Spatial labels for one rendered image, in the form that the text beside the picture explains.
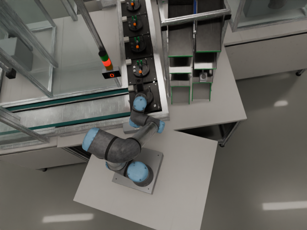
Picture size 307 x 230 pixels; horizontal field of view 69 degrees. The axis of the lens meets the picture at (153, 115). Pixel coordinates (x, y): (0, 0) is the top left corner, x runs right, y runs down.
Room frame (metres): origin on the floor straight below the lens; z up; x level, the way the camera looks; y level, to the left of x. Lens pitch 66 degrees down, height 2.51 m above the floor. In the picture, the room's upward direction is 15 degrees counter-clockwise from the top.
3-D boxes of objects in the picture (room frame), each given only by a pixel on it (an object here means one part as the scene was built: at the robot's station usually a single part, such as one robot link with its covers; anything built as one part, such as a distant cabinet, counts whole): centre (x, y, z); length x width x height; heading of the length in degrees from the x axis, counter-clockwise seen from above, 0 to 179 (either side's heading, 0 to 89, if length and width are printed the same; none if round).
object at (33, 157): (1.41, 1.03, 0.43); 1.39 x 0.63 x 0.86; 173
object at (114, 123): (0.71, 0.32, 0.91); 0.89 x 0.06 x 0.11; 83
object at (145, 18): (1.57, -0.06, 1.01); 0.24 x 0.24 x 0.13; 83
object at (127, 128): (0.63, 0.14, 0.93); 0.21 x 0.07 x 0.06; 83
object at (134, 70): (1.09, 0.00, 1.01); 0.24 x 0.24 x 0.13; 83
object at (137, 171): (0.26, 0.19, 1.12); 0.13 x 0.12 x 0.14; 51
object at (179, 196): (0.31, 0.16, 0.84); 0.90 x 0.70 x 0.03; 59
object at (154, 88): (0.83, 0.03, 0.96); 0.24 x 0.24 x 0.02; 83
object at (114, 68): (0.97, 0.21, 1.29); 0.12 x 0.05 x 0.25; 83
